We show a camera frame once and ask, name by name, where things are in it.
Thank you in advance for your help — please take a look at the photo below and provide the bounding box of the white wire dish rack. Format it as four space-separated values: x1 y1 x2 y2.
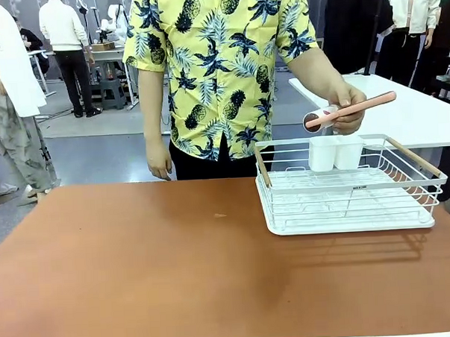
254 130 450 238

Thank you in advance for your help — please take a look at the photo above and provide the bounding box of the pink handled lint roller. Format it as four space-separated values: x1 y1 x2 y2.
301 90 399 133

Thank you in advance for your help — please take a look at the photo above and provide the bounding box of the person in white coat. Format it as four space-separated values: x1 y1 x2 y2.
0 0 63 208

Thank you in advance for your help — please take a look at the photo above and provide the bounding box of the white plastic cutlery holder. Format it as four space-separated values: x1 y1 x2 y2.
307 133 366 172

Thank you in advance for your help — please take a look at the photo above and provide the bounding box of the man in white sweater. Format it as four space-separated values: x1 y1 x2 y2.
37 0 103 121

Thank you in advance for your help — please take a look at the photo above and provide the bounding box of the person's left forearm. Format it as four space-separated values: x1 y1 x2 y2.
278 45 354 98

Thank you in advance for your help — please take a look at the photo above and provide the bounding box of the person's right forearm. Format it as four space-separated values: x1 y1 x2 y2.
136 64 172 143

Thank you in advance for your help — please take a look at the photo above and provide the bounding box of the black hanging coat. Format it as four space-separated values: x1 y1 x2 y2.
321 0 396 76

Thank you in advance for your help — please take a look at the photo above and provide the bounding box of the white desk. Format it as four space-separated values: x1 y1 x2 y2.
27 48 58 98

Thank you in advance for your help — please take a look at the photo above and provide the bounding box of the grey step stool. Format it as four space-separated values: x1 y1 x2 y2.
99 78 128 110

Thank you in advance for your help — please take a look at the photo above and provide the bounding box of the seated person in black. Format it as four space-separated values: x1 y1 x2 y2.
11 13 51 76

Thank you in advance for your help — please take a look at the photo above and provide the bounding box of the white table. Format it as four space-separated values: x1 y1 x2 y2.
288 70 450 154

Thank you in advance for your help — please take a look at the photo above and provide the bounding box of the person in yellow pineapple shirt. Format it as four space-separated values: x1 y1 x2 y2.
120 0 325 184

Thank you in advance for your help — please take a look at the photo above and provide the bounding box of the white drain tray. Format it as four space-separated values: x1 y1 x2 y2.
266 204 437 238

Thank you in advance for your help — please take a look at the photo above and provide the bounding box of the person in white jacket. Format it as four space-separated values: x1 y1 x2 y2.
372 0 446 89

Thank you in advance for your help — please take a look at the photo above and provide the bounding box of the person in green and black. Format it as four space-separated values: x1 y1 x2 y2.
422 0 450 98

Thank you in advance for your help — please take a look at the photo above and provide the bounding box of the person's left hand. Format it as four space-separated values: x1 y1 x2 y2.
328 83 369 137

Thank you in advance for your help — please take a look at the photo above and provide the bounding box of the person's right hand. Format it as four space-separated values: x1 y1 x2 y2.
146 137 173 183

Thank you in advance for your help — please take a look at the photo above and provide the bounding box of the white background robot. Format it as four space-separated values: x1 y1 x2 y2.
97 3 131 44

